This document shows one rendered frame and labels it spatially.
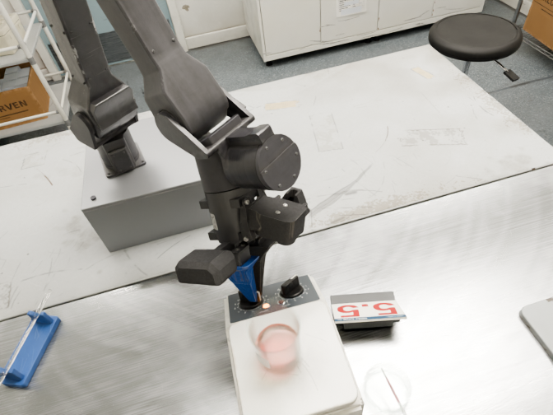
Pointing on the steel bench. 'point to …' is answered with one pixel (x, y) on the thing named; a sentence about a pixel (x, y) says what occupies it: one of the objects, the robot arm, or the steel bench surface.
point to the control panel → (271, 296)
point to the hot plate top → (310, 384)
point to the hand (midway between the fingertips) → (249, 275)
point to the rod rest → (31, 350)
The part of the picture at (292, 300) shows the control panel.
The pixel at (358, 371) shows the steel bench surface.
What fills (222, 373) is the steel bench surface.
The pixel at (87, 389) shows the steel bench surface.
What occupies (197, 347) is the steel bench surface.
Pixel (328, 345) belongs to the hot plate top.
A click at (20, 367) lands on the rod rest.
